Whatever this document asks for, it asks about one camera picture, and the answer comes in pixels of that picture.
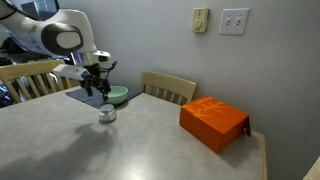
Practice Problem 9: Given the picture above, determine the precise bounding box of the light wooden slat-back chair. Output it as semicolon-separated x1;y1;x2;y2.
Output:
0;59;72;104
140;70;198;107

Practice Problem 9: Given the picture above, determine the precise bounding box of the small light wooden cabinet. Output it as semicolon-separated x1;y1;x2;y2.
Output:
62;77;92;89

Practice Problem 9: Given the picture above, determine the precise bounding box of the mint green bowl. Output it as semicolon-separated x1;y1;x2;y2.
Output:
105;85;129;106

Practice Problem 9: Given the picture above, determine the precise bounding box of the white double light switch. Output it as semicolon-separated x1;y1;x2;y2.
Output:
218;8;251;37

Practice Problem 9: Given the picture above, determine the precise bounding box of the flat screen monitor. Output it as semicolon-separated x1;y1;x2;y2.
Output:
14;0;61;16

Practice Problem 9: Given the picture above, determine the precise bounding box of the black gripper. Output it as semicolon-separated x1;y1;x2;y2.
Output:
81;60;119;102

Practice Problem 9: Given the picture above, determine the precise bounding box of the dark grey cloth placemat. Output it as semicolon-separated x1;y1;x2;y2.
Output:
65;83;143;110

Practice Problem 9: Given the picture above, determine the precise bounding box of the light wooden chair corner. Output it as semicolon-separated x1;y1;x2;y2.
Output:
302;155;320;180

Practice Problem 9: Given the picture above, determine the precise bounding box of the silver candle jar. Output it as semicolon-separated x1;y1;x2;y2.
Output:
98;107;118;124

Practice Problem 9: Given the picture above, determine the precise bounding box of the beige wall thermostat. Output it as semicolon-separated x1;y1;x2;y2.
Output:
191;7;210;34

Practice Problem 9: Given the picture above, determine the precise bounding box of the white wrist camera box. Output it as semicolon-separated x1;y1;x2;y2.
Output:
52;63;90;81

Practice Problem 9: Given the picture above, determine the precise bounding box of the orange cardboard box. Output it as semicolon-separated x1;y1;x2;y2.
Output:
179;95;252;155

